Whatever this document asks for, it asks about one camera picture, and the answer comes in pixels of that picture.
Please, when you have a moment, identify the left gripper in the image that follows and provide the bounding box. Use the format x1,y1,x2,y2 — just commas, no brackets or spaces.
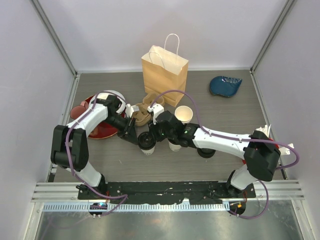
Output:
103,114,140,145

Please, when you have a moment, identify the white paper cup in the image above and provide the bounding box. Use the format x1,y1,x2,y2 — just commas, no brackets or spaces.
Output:
137,132,157,156
168,140,182,152

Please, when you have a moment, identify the dark red round tray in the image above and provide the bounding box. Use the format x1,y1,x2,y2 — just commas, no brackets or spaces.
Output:
80,95,118,140

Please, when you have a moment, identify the stack of black cup lids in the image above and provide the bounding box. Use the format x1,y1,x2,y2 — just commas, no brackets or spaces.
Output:
197,148,216,159

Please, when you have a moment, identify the brown paper takeout bag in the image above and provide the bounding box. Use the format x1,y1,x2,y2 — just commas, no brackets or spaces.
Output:
141,37,189,107

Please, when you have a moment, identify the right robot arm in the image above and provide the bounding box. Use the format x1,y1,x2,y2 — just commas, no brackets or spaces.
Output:
148,110,280,198

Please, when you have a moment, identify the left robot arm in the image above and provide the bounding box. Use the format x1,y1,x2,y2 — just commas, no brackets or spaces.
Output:
50,91,138,200

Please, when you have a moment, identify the brown cardboard cup carrier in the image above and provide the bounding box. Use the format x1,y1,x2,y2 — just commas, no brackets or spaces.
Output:
132,92,158,127

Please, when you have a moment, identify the white paper plate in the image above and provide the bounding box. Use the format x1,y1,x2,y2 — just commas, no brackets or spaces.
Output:
102,90,126,101

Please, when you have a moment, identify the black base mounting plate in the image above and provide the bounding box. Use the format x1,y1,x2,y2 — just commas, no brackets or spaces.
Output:
77,181,257,204

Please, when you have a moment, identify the pink glass mug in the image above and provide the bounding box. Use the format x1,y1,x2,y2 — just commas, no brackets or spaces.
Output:
69,101,89,120

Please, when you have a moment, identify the blue ceramic dish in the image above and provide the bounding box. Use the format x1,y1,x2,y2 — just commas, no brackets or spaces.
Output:
208,76,243,98

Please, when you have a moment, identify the red cup of straws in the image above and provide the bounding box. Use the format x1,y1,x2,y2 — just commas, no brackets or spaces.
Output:
254,123,295,157

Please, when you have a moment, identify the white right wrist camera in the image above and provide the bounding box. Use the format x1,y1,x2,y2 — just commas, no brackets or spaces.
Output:
147,103,164,125

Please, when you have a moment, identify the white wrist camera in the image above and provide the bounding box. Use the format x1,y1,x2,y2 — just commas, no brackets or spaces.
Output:
147,103,164,125
125,103,140,118

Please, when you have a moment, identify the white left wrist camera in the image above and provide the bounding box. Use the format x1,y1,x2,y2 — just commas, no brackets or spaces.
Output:
125,103,140,118

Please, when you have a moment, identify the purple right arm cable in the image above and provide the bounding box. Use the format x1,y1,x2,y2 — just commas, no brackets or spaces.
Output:
151,89,300,221

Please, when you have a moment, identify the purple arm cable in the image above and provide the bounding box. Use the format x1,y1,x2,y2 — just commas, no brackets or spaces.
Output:
151,89,300,221
65,91,129,218

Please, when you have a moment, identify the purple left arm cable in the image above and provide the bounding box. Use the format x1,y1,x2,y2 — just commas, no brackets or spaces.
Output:
65,91,129,218

